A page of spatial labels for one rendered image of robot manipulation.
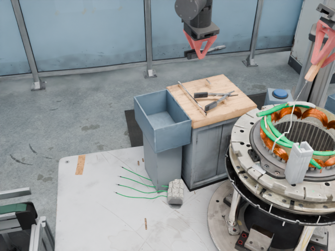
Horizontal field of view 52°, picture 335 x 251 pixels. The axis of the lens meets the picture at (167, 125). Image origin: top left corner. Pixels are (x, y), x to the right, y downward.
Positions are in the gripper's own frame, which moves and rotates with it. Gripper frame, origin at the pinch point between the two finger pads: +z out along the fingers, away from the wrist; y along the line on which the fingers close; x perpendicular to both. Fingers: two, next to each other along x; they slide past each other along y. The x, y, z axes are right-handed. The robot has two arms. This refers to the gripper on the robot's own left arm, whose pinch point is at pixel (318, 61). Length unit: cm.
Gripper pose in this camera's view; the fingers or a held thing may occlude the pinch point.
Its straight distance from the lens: 73.0
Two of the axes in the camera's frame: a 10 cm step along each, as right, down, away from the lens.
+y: 9.2, 2.4, 3.1
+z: -3.8, 7.8, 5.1
